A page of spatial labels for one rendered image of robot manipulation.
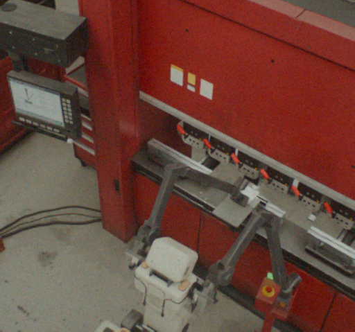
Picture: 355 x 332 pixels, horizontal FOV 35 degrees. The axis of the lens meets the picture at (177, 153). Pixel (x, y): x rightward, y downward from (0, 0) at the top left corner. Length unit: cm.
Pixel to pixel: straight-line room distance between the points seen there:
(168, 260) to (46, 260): 187
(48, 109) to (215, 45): 110
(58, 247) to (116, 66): 178
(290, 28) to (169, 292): 137
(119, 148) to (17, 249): 133
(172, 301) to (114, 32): 146
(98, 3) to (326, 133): 137
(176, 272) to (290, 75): 110
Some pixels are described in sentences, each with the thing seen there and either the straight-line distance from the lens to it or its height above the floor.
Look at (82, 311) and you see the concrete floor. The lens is 424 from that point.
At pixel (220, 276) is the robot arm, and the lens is 284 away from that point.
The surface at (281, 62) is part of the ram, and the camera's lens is 284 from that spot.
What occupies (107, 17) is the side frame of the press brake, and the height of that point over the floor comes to 201.
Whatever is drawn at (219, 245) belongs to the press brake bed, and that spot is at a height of 54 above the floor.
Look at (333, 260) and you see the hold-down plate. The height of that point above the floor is 91.
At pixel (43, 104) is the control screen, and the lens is 349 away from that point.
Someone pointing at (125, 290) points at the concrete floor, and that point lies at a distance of 429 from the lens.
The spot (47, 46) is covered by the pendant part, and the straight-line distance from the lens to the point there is 322.
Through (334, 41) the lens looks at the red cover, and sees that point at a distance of 263.
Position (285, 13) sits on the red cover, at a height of 230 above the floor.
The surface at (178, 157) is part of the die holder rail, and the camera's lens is 378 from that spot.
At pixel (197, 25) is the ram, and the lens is 304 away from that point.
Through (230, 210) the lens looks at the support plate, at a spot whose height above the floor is 100.
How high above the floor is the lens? 365
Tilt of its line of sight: 45 degrees down
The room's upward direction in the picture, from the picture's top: 2 degrees clockwise
